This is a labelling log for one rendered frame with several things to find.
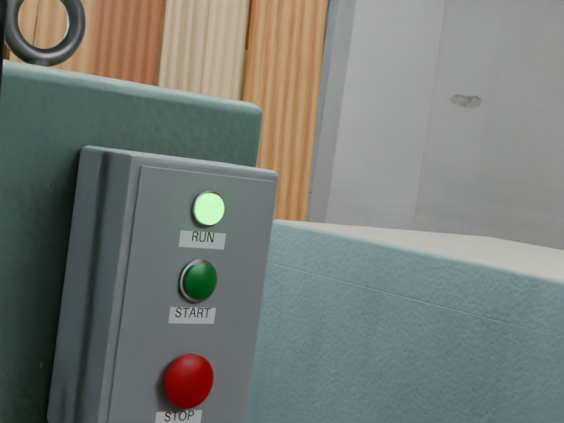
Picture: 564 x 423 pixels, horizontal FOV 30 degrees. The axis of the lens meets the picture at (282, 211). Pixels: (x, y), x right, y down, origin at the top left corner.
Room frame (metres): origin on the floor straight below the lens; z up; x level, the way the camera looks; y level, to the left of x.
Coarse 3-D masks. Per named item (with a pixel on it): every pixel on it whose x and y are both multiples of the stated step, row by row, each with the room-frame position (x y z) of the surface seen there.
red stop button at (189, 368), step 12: (180, 360) 0.56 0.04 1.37; (192, 360) 0.57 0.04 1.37; (204, 360) 0.57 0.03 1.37; (168, 372) 0.56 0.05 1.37; (180, 372) 0.56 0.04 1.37; (192, 372) 0.56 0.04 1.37; (204, 372) 0.57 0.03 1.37; (168, 384) 0.56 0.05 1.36; (180, 384) 0.56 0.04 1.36; (192, 384) 0.57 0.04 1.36; (204, 384) 0.57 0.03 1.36; (168, 396) 0.56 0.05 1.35; (180, 396) 0.56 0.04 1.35; (192, 396) 0.57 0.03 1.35; (204, 396) 0.57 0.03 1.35
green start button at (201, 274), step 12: (192, 264) 0.57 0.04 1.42; (204, 264) 0.57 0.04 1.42; (180, 276) 0.57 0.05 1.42; (192, 276) 0.57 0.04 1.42; (204, 276) 0.57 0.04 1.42; (216, 276) 0.58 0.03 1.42; (180, 288) 0.57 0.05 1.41; (192, 288) 0.57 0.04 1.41; (204, 288) 0.57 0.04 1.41; (192, 300) 0.57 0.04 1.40
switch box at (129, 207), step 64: (128, 192) 0.55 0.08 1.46; (192, 192) 0.57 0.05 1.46; (256, 192) 0.59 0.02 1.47; (128, 256) 0.55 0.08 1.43; (192, 256) 0.57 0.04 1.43; (256, 256) 0.60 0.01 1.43; (64, 320) 0.58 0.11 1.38; (128, 320) 0.55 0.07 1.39; (256, 320) 0.60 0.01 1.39; (64, 384) 0.58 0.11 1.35; (128, 384) 0.55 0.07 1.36
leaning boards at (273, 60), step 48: (48, 0) 2.05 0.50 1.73; (96, 0) 2.12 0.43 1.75; (144, 0) 2.24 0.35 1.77; (192, 0) 2.30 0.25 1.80; (240, 0) 2.42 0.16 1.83; (288, 0) 2.48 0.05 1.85; (96, 48) 2.16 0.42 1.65; (144, 48) 2.25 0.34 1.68; (192, 48) 2.31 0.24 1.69; (240, 48) 2.43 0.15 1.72; (288, 48) 2.48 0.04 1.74; (240, 96) 2.43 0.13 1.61; (288, 96) 2.49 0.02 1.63; (288, 144) 2.49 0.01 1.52; (288, 192) 2.50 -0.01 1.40
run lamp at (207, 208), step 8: (208, 192) 0.57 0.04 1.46; (216, 192) 0.57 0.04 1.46; (200, 200) 0.57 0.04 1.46; (208, 200) 0.57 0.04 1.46; (216, 200) 0.57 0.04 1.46; (192, 208) 0.57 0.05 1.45; (200, 208) 0.57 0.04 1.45; (208, 208) 0.57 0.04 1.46; (216, 208) 0.57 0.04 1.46; (192, 216) 0.57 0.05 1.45; (200, 216) 0.57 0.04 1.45; (208, 216) 0.57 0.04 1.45; (216, 216) 0.57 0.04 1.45; (200, 224) 0.57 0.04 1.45; (208, 224) 0.57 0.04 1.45
